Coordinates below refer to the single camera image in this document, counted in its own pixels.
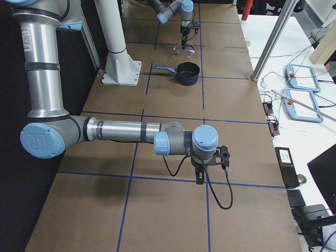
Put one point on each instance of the aluminium rail left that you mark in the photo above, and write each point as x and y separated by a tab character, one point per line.
90	45

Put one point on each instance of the black power box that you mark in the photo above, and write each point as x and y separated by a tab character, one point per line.
287	168

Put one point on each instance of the black stand base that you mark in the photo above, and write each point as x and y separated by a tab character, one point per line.
312	220

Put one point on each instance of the thin metal rod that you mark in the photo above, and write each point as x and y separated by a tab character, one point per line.
301	105

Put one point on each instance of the black monitor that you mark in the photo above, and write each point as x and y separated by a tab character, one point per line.
322	169

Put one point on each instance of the wooden board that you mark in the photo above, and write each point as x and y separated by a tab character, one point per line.
325	37

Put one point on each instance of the upper orange connector board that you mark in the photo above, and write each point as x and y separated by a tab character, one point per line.
268	107

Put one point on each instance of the glass lid with blue knob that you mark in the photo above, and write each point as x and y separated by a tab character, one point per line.
184	51

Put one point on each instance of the orange connector board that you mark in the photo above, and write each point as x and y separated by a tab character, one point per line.
268	107
273	125

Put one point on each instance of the aluminium frame post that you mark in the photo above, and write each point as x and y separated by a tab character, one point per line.
273	38

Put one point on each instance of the upper teach pendant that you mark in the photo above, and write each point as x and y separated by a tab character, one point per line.
302	77

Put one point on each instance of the dark blue saucepan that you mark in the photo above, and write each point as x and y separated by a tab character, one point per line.
187	73

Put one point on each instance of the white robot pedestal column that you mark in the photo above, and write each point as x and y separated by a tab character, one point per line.
120	68

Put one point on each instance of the lower orange connector board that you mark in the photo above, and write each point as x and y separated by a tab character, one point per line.
273	125

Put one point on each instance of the red cylinder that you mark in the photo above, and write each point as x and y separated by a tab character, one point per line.
247	7

